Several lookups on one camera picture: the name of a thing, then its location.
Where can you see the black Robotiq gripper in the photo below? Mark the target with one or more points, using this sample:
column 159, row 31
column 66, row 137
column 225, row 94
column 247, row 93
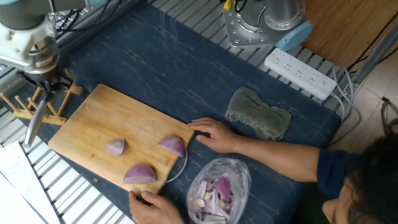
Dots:
column 40, row 77

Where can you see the steel cleaver knife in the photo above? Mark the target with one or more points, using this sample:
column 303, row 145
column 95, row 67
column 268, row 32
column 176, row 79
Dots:
column 34, row 124

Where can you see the wooden cutting board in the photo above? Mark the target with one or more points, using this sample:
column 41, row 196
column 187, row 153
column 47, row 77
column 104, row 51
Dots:
column 118, row 118

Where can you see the small purple onion wedge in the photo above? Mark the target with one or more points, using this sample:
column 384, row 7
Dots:
column 115, row 147

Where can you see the grey green cloth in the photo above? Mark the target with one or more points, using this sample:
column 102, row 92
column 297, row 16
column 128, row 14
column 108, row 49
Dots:
column 261, row 115

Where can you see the person right forearm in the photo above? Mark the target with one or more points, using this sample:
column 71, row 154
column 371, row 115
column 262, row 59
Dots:
column 280, row 158

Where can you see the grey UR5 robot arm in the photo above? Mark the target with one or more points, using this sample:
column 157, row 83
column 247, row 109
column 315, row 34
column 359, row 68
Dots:
column 25, row 15

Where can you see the person left hand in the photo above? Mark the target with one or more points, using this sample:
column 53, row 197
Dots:
column 155, row 211

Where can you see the person right hand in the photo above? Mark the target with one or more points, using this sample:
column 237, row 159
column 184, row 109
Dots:
column 220, row 137

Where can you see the silver wrist coupling flange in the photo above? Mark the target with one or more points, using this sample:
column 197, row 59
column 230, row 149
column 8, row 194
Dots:
column 46, row 59

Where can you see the wooden peg dish rack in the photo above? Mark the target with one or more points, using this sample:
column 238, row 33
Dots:
column 21, row 113

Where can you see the silver vented wrist box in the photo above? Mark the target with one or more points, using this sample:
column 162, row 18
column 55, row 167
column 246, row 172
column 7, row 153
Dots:
column 12, row 62

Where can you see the white paper sheet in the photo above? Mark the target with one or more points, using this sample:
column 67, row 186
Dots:
column 12, row 205
column 18, row 168

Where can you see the large purple onion quarter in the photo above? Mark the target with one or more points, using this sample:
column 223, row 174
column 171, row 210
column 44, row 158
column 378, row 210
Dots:
column 140, row 174

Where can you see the medium purple onion quarter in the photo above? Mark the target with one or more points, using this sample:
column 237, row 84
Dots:
column 172, row 144

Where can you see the dark blue marbled mat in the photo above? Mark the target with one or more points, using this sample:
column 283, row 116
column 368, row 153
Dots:
column 202, row 77

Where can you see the purple onion chunk in bag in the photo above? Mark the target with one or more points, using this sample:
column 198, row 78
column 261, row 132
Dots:
column 223, row 188

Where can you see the clear plastic bag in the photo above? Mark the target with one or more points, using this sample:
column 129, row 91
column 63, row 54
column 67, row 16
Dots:
column 236, row 174

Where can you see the white power strip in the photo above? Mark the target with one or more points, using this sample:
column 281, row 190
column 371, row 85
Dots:
column 298, row 73

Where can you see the dark green trousers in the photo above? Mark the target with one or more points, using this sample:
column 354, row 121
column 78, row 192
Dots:
column 308, row 205

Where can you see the dark blue shirt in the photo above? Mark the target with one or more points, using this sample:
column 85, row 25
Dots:
column 334, row 171

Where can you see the brown wooden panel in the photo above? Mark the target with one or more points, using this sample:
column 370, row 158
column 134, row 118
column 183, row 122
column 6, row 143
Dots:
column 348, row 28

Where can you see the aluminium profile beam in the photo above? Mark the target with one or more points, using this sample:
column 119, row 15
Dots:
column 374, row 54

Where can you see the person head dark hair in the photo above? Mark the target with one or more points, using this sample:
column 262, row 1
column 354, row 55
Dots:
column 373, row 180

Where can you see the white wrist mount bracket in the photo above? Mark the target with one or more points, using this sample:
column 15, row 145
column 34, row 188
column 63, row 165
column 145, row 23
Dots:
column 18, row 46

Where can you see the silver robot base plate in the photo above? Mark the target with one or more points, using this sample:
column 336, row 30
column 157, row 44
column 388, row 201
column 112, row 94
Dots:
column 245, row 39

